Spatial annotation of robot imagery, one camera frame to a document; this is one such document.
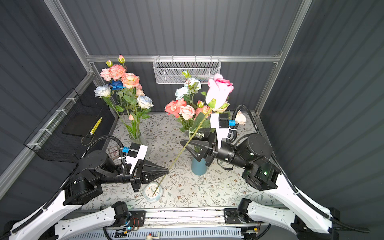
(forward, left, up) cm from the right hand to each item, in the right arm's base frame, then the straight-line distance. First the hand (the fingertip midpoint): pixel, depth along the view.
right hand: (185, 141), depth 42 cm
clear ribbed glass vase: (+27, +33, -33) cm, 54 cm away
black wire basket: (+29, +61, -22) cm, 71 cm away
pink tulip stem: (+30, +32, -22) cm, 50 cm away
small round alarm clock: (+1, +24, -49) cm, 54 cm away
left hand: (-4, +6, -10) cm, 12 cm away
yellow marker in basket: (+24, +49, -22) cm, 59 cm away
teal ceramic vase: (+9, -3, -38) cm, 39 cm away
